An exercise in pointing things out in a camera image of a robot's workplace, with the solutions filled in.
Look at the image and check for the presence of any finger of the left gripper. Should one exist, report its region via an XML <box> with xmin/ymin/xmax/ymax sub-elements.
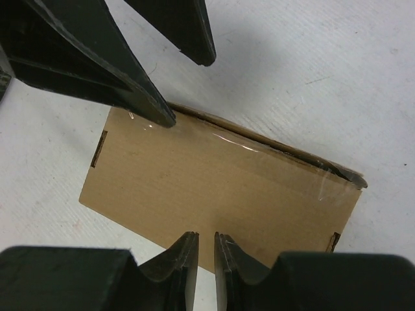
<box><xmin>126</xmin><ymin>0</ymin><xmax>216</xmax><ymax>67</ymax></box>
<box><xmin>1</xmin><ymin>1</ymin><xmax>176</xmax><ymax>128</ymax></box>

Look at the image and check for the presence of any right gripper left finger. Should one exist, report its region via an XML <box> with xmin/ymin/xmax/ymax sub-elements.
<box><xmin>1</xmin><ymin>231</ymin><xmax>198</xmax><ymax>310</ymax></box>

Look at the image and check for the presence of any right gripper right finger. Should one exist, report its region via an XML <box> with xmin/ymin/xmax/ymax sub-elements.
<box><xmin>215</xmin><ymin>233</ymin><xmax>414</xmax><ymax>310</ymax></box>

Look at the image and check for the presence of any brown cardboard express box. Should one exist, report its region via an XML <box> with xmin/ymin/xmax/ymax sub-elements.
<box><xmin>79</xmin><ymin>106</ymin><xmax>368</xmax><ymax>271</ymax></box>

